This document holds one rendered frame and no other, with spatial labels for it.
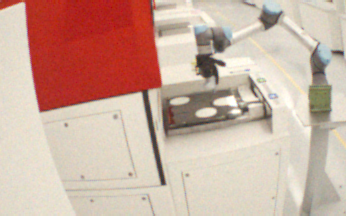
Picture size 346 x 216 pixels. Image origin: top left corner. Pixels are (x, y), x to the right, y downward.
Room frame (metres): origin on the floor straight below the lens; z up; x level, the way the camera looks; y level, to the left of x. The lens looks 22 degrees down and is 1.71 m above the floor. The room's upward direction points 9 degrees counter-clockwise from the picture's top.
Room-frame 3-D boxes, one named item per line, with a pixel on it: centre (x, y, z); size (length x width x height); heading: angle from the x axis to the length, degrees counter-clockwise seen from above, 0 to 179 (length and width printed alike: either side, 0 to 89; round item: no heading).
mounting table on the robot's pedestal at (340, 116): (1.88, -0.91, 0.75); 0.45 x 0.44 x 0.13; 74
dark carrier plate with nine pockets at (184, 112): (2.04, -0.15, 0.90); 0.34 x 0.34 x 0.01; 0
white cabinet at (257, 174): (2.12, -0.25, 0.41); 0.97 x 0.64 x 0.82; 0
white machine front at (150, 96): (1.85, 0.08, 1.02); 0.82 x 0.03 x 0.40; 0
